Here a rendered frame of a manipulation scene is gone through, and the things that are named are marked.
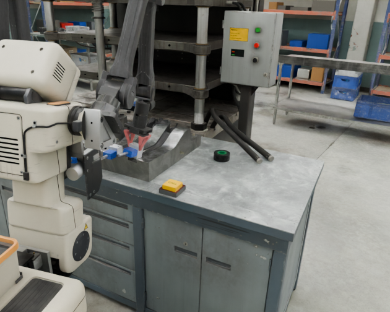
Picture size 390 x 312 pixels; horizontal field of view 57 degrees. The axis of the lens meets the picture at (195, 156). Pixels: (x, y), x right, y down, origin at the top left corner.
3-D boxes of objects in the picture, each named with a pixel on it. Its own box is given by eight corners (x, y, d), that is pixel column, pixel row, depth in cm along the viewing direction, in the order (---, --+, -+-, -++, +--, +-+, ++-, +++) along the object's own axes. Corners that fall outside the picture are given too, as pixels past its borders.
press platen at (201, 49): (209, 80, 200) (211, 45, 193) (43, 59, 252) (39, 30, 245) (255, 62, 269) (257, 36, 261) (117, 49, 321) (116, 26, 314)
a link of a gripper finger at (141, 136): (135, 145, 153) (138, 124, 150) (148, 150, 151) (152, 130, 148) (125, 148, 147) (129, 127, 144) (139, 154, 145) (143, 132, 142)
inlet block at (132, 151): (122, 164, 141) (125, 151, 139) (112, 159, 142) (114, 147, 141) (141, 157, 152) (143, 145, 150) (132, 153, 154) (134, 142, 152)
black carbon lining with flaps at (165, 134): (145, 159, 155) (144, 138, 151) (115, 151, 161) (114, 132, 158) (182, 135, 184) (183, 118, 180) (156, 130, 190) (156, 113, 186)
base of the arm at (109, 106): (74, 112, 100) (113, 116, 97) (85, 90, 103) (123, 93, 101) (86, 129, 107) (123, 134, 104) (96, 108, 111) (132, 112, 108)
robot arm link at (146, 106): (134, 98, 140) (148, 102, 140) (139, 96, 147) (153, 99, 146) (131, 115, 142) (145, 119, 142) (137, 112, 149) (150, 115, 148)
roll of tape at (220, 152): (227, 163, 171) (228, 156, 169) (211, 160, 173) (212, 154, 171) (231, 157, 178) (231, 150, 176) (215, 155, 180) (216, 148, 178)
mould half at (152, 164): (148, 182, 150) (148, 152, 145) (100, 168, 161) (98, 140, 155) (200, 145, 192) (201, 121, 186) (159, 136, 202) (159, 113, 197)
